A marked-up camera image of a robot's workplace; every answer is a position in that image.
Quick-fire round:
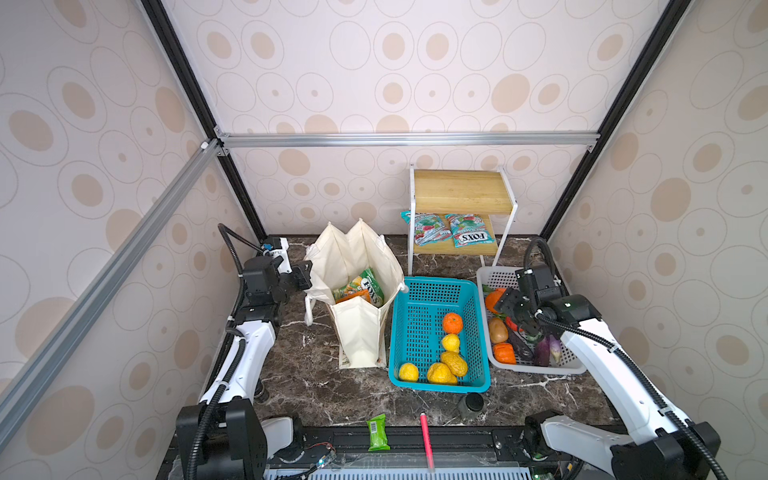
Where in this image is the orange pink snack bag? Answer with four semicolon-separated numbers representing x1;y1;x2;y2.
336;289;372;304

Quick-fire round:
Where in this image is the floral canvas grocery bag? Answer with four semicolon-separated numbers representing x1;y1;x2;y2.
304;219;407;368

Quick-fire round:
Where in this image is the green yellow snack bag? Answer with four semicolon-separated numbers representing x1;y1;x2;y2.
333;268;385;308

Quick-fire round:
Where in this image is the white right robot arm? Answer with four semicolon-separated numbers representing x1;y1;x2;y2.
492;237;727;479

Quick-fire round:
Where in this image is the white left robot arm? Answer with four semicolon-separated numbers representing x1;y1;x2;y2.
176;224;312;479

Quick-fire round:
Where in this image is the teal Fox's candy bag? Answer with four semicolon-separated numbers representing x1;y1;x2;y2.
445;214;494;248

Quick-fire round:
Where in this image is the teal red candy bag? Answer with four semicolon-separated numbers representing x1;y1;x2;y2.
414;213;452;246

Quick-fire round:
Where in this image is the yellow potato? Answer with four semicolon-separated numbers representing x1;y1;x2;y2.
488;317;509;345

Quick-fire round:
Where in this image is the white plastic basket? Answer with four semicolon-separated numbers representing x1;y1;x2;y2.
476;266;586;376

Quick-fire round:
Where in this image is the orange bell pepper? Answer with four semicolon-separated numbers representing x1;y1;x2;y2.
492;342;517;365

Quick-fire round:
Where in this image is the orange tangerine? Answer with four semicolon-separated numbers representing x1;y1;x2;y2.
442;312;464;335

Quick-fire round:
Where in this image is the small yellow lemon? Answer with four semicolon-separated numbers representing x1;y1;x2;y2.
441;333;460;353

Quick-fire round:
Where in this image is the black cylinder knob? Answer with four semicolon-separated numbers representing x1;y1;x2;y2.
254;382;270;404

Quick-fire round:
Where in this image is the black round cap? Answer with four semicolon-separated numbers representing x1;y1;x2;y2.
465;392;485;413

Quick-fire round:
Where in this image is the teal plastic basket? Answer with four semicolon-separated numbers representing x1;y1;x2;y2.
389;276;491;394

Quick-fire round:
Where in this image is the yellow fruit front centre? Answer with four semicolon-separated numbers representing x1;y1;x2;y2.
427;362;458;385

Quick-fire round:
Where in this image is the yellow lemon front left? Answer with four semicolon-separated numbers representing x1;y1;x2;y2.
398;363;420;382

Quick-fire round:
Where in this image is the pink pen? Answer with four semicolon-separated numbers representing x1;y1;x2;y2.
419;412;435;473

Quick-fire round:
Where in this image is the green snack packet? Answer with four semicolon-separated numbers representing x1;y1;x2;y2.
367;414;390;452

